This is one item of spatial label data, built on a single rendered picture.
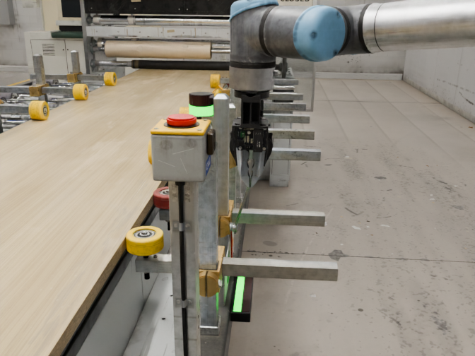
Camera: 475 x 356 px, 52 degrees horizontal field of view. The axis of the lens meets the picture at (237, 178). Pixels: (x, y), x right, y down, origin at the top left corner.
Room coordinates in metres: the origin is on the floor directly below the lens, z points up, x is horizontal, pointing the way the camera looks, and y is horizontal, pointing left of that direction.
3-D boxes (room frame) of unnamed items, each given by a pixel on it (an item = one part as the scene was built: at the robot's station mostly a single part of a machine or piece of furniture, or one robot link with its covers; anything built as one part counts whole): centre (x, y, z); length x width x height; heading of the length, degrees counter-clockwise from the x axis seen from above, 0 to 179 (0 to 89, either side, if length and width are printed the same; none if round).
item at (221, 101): (1.15, 0.04, 0.93); 0.03 x 0.03 x 0.48; 86
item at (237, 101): (1.65, 0.01, 0.90); 0.03 x 0.03 x 0.48; 86
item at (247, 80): (0.98, -0.03, 1.24); 0.10 x 0.09 x 0.05; 86
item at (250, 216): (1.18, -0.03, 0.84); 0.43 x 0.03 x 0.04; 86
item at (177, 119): (0.64, 0.08, 1.22); 0.04 x 0.04 x 0.02
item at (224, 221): (1.17, 0.04, 0.85); 0.13 x 0.06 x 0.05; 176
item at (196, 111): (1.15, 0.09, 1.14); 0.06 x 0.06 x 0.02
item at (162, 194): (1.20, 0.18, 0.85); 0.08 x 0.08 x 0.11
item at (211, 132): (0.64, 0.04, 1.20); 0.03 x 0.01 x 0.03; 176
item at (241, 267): (0.93, 0.00, 0.83); 0.43 x 0.03 x 0.04; 86
